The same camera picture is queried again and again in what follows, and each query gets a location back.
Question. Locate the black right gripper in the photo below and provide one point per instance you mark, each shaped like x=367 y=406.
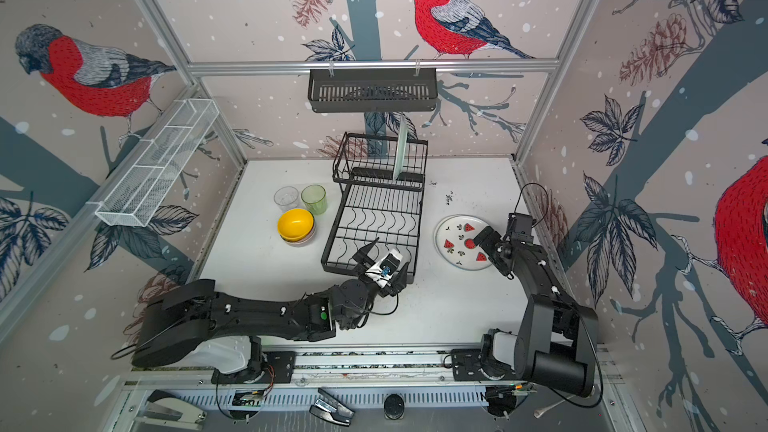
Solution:
x=489 y=242

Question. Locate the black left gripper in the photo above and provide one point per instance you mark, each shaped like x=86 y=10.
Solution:
x=398 y=284

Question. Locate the white plate blue rim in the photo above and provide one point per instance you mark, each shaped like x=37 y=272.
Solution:
x=455 y=241

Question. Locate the lilac ceramic bowl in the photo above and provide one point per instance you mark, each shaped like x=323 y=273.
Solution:
x=302 y=241

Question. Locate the yellow bowl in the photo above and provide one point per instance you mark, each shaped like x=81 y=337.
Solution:
x=295 y=224

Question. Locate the green glass tumbler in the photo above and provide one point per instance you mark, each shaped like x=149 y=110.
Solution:
x=314 y=197

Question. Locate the clear glass tumbler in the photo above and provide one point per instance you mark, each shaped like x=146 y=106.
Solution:
x=287 y=198

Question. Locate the pale green plate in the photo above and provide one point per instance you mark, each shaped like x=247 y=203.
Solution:
x=400 y=155

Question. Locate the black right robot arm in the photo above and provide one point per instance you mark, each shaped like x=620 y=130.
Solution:
x=554 y=346

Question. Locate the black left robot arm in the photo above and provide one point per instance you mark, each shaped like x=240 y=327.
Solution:
x=177 y=322

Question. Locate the black two-tier dish rack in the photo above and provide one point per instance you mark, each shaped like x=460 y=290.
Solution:
x=375 y=206

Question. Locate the metal spoon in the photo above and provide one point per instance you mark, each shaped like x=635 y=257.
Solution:
x=539 y=413

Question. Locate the black grey stapler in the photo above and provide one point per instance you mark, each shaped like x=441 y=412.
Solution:
x=163 y=409

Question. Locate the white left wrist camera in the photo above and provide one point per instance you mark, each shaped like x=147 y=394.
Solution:
x=384 y=271

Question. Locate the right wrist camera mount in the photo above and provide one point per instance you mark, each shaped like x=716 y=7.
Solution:
x=520 y=227

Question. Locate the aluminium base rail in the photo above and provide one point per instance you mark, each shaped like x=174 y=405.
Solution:
x=358 y=378

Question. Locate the black hanging wall basket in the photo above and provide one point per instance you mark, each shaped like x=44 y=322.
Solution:
x=373 y=90

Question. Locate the white wire mesh shelf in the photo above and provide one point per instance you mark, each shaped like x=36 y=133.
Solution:
x=141 y=190

